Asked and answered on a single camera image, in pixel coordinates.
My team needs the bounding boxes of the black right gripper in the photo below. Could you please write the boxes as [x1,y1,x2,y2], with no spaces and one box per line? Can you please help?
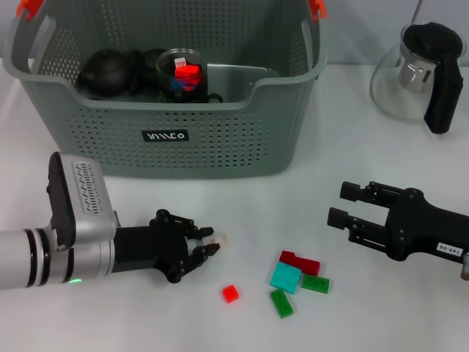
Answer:
[326,180,469,262]

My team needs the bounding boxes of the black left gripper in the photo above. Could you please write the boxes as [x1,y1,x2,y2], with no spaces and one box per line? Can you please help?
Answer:
[111,208,223,284]

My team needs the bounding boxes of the glass teacup black holder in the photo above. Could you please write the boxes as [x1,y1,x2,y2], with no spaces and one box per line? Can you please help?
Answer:
[139,48,164,95]
[155,48,224,104]

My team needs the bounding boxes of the black clay teapot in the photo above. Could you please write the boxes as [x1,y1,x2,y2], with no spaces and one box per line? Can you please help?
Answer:
[78,49,142,99]

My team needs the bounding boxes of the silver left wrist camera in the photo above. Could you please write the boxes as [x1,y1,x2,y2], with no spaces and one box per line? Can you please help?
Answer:
[46,152,119,251]

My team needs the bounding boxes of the teal toy brick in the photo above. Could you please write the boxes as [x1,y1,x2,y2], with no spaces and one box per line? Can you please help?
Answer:
[270,262,303,295]

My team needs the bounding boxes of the dark red toy brick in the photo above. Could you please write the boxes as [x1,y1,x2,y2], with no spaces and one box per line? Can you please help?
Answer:
[278,250,322,276]

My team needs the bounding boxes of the glass teapot black handle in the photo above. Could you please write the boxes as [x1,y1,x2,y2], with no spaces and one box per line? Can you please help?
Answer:
[369,21,467,136]

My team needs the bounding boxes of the green toy brick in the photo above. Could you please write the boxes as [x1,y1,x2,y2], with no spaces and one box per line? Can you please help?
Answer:
[300,274,330,294]
[270,288,295,319]

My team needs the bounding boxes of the grey perforated storage bin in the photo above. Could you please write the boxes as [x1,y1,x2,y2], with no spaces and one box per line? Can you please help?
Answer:
[2,0,328,180]

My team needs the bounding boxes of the large orange-red toy brick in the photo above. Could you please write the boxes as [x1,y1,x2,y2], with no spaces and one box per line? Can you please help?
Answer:
[174,65,202,84]

